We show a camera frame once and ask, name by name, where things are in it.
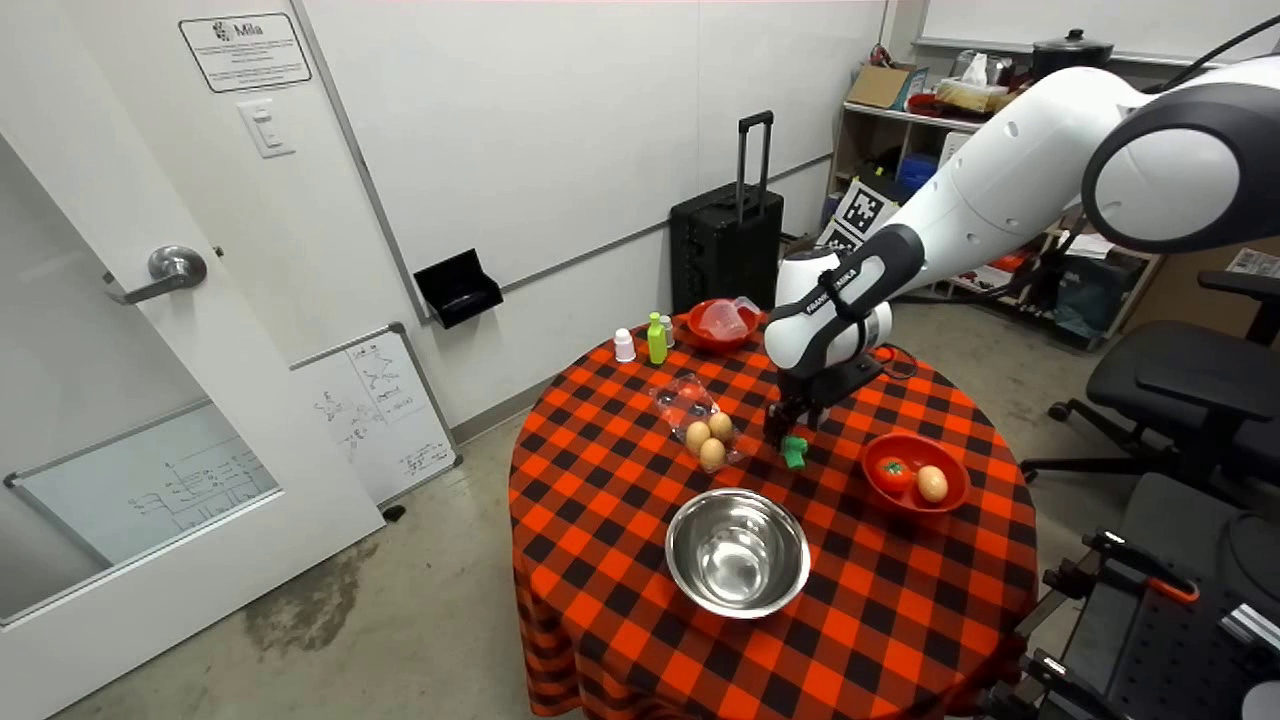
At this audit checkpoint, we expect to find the dark green bin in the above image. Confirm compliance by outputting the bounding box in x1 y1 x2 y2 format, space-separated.
1050 256 1134 345

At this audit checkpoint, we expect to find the pink clear plastic item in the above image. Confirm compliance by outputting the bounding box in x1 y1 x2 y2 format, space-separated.
695 297 763 345

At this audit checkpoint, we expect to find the red bowl with pink plastic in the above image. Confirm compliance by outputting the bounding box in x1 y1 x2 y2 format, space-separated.
672 297 772 356

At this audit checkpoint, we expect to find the red bowl with toy food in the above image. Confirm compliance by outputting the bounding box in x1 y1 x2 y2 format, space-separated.
856 430 971 521

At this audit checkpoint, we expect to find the beige tissue box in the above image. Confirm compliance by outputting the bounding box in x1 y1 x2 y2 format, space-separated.
933 53 1012 122

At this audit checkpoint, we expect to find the green plastic bottle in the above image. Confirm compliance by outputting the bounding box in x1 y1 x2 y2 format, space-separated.
644 310 674 373

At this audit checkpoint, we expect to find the blue container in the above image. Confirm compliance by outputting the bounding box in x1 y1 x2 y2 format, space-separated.
891 154 943 200

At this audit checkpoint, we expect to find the red black checkered tablecloth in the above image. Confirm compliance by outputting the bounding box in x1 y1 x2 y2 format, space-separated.
502 310 1044 720

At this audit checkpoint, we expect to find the black clamp orange handle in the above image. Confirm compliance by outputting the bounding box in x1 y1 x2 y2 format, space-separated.
1044 528 1204 611

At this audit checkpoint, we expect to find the small leaning whiteboard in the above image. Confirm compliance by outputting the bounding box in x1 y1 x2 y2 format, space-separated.
292 323 462 511

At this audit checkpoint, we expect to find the beige plastic egg toy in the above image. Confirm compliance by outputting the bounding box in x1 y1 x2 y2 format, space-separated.
911 460 952 507

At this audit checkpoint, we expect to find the silver door handle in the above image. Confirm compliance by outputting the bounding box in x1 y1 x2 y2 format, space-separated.
102 243 212 310

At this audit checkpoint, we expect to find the black office chair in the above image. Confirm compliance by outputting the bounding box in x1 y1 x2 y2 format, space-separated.
1016 265 1280 511

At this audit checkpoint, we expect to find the black suitcase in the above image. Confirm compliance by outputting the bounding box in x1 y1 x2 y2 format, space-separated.
664 108 789 322

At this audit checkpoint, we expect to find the black perforated robot cart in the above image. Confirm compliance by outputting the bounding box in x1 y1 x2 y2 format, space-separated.
1016 572 1280 720

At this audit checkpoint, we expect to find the white wall switch plate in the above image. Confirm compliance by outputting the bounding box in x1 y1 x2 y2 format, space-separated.
237 96 298 164

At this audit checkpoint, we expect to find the white door with window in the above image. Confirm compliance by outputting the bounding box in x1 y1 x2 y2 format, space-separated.
0 0 391 720

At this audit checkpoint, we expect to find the large wall whiteboard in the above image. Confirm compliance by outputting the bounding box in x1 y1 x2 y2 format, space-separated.
292 0 891 323

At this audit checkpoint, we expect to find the white wall sign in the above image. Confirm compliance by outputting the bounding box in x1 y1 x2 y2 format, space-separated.
175 8 316 96

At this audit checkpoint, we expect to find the black wall tray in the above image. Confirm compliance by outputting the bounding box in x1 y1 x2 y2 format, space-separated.
411 243 507 334

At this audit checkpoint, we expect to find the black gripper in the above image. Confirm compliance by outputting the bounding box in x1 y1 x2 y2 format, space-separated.
758 347 891 454

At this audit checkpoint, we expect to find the clear plastic egg carton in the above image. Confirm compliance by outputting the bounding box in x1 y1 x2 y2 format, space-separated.
652 378 744 477

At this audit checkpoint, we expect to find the small cardboard box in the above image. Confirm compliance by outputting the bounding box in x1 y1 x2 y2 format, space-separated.
844 60 917 112

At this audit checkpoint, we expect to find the black cooking pot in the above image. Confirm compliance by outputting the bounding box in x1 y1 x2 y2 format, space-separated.
1028 27 1116 82

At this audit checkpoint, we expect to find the wooden storage shelf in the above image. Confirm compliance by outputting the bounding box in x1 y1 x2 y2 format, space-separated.
820 96 1223 354

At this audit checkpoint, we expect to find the shiny steel bowl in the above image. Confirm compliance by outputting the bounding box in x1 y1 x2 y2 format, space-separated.
659 486 815 624

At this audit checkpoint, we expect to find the fiducial marker board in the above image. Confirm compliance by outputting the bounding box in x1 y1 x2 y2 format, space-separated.
813 178 907 265

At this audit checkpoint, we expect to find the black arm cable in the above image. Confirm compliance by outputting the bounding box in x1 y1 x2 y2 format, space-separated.
1156 14 1280 96

